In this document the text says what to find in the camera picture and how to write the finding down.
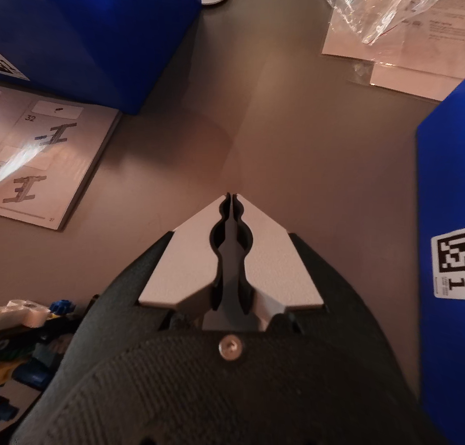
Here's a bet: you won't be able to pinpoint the lego instruction booklet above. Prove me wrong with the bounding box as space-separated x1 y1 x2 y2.
0 85 123 232

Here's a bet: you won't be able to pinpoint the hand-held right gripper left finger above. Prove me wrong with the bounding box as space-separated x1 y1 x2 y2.
138 194 233 315

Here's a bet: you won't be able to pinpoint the white paper sheets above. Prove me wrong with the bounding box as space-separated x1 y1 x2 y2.
321 0 465 103

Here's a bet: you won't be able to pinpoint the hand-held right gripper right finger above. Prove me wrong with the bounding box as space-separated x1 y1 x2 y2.
232 194 326 326

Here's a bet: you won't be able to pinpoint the blue storage bin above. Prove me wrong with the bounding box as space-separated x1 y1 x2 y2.
0 0 202 116
416 80 465 445

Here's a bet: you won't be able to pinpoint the clear plastic bag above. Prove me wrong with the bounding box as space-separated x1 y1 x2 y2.
313 0 465 47

